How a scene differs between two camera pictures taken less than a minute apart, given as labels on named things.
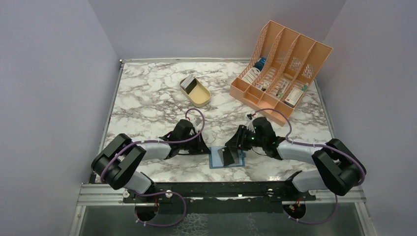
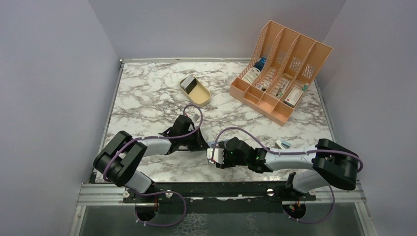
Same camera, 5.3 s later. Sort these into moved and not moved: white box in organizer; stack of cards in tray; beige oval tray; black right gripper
Moved: black right gripper
Not moved: beige oval tray; stack of cards in tray; white box in organizer
